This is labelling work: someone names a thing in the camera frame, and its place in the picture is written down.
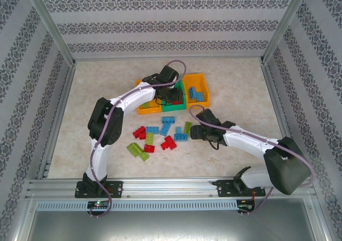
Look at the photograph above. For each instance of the green plastic bin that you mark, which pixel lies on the green plastic bin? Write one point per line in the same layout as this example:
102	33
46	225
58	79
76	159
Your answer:
173	108

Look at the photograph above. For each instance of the orange plastic bin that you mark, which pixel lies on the orange plastic bin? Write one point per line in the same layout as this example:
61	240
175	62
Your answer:
197	104
149	110

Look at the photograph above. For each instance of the small blue lego brick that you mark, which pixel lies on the small blue lego brick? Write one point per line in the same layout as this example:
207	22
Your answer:
178	130

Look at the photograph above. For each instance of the small red lego brick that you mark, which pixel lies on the small red lego brick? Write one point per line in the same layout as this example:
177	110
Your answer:
142	136

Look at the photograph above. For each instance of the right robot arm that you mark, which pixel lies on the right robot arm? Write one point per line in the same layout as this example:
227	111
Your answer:
288	171

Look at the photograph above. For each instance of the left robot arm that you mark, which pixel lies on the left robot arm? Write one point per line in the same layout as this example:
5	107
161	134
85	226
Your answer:
104	123

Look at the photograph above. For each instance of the small green lego brick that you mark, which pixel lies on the small green lego brick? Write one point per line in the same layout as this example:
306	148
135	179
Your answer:
144	156

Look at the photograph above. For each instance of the small circuit board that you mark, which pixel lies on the small circuit board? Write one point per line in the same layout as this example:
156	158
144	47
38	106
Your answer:
245	207
99	204

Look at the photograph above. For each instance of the grey metal panel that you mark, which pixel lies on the grey metal panel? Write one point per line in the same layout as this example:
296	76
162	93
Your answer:
171	225

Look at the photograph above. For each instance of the aluminium frame rail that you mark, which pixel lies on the aluminium frame rail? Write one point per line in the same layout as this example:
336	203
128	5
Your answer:
160	58
64	91
272	91

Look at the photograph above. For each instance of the aluminium mounting rail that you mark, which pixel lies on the aluminium mounting rail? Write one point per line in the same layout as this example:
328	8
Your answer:
171	187

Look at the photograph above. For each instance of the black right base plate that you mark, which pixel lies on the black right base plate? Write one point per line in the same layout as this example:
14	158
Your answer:
224	189

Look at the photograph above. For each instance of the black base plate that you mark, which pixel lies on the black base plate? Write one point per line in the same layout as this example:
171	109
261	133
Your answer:
224	189
117	189

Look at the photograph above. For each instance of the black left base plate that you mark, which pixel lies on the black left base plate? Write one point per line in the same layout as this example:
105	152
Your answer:
117	189

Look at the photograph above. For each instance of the aluminium frame post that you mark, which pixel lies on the aluminium frame post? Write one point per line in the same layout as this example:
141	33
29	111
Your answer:
48	24
287	24

